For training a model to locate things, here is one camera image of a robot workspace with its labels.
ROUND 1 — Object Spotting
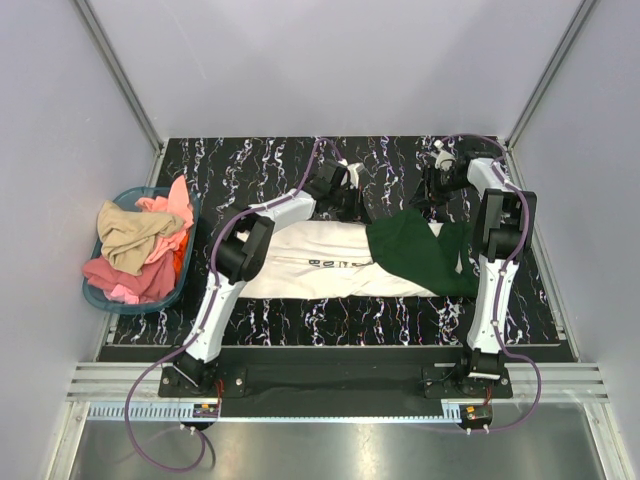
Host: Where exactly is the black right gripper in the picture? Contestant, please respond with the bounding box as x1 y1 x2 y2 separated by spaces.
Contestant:
408 165 470 210

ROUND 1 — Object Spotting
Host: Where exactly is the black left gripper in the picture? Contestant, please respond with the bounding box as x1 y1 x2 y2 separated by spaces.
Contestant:
329 185 371 227

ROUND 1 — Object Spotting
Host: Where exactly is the cream and green t-shirt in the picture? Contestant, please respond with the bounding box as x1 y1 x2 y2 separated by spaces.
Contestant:
241 209 479 299

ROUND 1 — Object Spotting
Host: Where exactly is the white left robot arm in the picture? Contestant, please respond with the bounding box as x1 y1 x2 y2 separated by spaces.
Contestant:
173 159 366 396

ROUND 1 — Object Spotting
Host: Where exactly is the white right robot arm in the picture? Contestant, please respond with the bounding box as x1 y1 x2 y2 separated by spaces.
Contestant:
418 150 537 397

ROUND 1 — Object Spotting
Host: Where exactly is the orange garment in basket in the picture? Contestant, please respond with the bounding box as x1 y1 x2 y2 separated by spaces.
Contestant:
172 232 190 279

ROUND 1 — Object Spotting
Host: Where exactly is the teal laundry basket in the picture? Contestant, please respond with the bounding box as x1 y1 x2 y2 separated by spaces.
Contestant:
82 176 201 315

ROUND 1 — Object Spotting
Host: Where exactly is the pink t-shirt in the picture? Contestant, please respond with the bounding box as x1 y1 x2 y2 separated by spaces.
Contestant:
82 176 195 305

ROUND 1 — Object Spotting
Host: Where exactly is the beige t-shirt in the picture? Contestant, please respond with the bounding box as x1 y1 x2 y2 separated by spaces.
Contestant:
97 201 185 276

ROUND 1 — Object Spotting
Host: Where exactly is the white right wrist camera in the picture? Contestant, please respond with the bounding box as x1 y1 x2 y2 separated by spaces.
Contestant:
434 140 456 172

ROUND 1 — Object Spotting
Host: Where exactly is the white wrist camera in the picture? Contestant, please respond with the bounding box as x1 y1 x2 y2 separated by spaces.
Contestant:
346 162 365 189
434 140 456 172

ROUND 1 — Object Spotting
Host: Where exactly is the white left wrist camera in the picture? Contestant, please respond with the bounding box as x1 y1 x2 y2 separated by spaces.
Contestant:
346 162 365 189

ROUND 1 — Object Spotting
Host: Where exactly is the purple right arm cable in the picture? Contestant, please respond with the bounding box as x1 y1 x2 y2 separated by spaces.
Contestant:
414 132 544 434

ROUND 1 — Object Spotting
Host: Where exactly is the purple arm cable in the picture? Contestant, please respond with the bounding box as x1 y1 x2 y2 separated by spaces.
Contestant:
122 137 349 471
414 132 544 434

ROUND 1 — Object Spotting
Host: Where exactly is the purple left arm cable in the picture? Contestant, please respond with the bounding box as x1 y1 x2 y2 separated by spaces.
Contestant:
122 137 349 471

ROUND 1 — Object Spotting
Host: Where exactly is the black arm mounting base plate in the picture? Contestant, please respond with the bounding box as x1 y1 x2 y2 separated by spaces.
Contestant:
97 344 576 419

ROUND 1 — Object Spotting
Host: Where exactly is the right aluminium frame post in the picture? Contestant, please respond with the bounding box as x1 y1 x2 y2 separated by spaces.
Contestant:
505 0 599 149

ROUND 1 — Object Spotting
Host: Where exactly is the aluminium frame post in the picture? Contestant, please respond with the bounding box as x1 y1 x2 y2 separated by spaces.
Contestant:
505 0 599 149
70 0 164 153

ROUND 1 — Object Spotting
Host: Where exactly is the left aluminium frame post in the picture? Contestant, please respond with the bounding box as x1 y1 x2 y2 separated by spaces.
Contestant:
70 0 164 153

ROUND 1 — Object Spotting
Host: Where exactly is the grey slotted cable duct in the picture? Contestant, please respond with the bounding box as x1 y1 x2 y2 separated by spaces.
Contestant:
88 401 461 424

